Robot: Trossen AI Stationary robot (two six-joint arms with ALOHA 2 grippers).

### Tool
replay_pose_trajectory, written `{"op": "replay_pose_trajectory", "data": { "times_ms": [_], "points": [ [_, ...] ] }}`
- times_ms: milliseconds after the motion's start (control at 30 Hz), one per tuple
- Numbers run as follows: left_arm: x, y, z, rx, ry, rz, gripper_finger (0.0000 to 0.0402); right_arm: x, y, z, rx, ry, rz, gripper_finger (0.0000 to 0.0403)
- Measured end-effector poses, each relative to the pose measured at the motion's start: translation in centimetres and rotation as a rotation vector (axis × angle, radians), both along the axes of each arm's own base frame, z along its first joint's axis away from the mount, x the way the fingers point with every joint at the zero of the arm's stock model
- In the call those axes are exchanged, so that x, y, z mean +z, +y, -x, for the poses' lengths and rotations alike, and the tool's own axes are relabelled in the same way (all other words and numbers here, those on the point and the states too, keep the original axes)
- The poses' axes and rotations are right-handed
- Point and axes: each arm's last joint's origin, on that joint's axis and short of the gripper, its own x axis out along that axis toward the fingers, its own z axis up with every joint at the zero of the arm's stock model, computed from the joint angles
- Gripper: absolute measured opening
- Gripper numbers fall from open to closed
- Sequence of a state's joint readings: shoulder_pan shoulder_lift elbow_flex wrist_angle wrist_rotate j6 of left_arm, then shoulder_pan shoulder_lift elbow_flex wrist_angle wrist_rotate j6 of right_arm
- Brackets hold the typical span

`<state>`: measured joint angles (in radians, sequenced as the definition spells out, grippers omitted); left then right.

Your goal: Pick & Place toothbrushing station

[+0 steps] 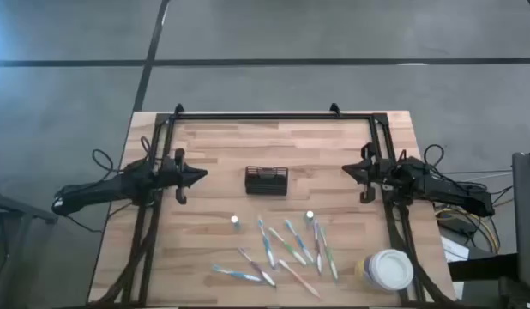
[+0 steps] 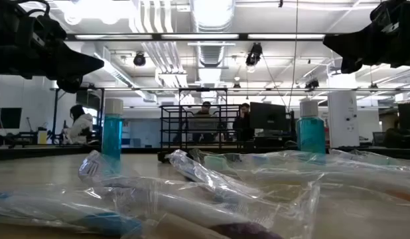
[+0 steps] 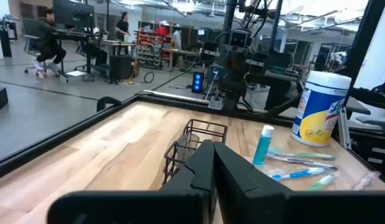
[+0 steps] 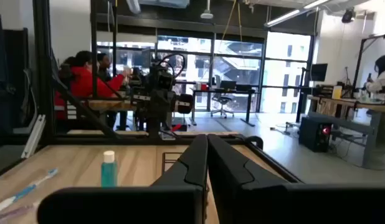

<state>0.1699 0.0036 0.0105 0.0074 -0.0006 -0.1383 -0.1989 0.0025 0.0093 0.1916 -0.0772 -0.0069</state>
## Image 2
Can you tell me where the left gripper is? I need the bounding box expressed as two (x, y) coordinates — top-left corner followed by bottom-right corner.
(0, 0), (105, 94)

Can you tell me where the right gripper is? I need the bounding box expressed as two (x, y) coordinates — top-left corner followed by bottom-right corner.
(323, 0), (410, 74)

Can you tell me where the blue mouthwash bottle white cap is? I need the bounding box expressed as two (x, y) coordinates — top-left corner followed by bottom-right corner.
(296, 100), (326, 156)
(101, 98), (124, 161)

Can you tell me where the green white toothbrush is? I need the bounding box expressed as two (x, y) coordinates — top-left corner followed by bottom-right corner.
(190, 147), (410, 187)

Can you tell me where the purple white toothbrush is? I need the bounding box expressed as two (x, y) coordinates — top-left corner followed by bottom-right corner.
(78, 149), (285, 239)

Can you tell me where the black ceiling spotlight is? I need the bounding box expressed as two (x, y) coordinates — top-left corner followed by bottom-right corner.
(304, 78), (320, 92)
(245, 42), (263, 67)
(133, 52), (147, 67)

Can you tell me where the person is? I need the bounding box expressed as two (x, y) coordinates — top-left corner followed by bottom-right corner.
(190, 101), (221, 143)
(62, 104), (95, 145)
(232, 102), (255, 142)
(383, 118), (410, 149)

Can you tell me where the white pillar cabinet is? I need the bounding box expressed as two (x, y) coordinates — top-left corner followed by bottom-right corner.
(327, 91), (360, 149)

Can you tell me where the black computer monitor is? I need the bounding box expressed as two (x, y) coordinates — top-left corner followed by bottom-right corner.
(249, 102), (292, 132)
(397, 102), (410, 133)

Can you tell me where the black overhead crossbar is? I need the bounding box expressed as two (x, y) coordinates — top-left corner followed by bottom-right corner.
(65, 33), (326, 41)

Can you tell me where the black background rig frame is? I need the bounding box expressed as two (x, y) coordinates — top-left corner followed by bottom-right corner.
(50, 86), (410, 147)

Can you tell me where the thin hanging cable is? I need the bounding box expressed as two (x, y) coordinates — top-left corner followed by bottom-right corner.
(286, 0), (299, 112)

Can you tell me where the black wall screen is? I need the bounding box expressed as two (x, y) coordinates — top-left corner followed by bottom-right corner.
(0, 108), (23, 129)

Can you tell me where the black aluminium table frame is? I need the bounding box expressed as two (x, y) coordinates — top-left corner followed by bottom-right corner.
(0, 145), (410, 162)

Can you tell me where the black wire basket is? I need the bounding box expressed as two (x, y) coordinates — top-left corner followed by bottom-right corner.
(157, 104), (245, 163)

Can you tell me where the silver ventilation duct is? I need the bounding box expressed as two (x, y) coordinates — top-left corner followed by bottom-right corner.
(190, 0), (236, 67)

